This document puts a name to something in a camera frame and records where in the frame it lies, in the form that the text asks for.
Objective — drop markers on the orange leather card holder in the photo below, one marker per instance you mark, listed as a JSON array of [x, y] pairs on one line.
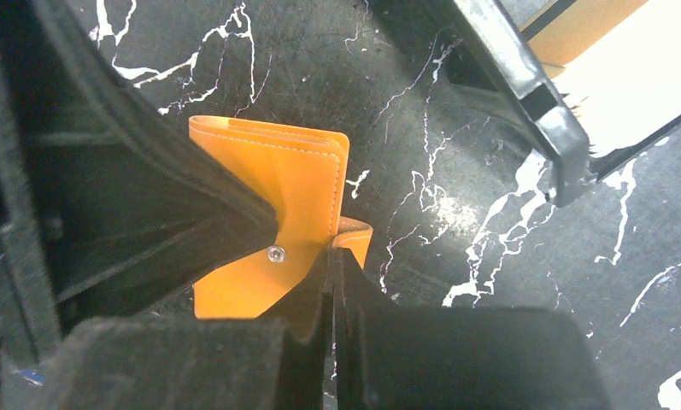
[[301, 172]]

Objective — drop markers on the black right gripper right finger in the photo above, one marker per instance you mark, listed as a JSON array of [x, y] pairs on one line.
[[426, 357]]

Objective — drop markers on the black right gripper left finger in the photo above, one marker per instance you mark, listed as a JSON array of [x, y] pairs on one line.
[[273, 362]]

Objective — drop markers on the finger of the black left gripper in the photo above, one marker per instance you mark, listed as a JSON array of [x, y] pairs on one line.
[[105, 210]]

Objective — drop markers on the black card box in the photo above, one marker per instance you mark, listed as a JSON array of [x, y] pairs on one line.
[[502, 76]]

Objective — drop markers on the stack of cards in box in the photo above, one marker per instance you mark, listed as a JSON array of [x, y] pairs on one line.
[[618, 66]]

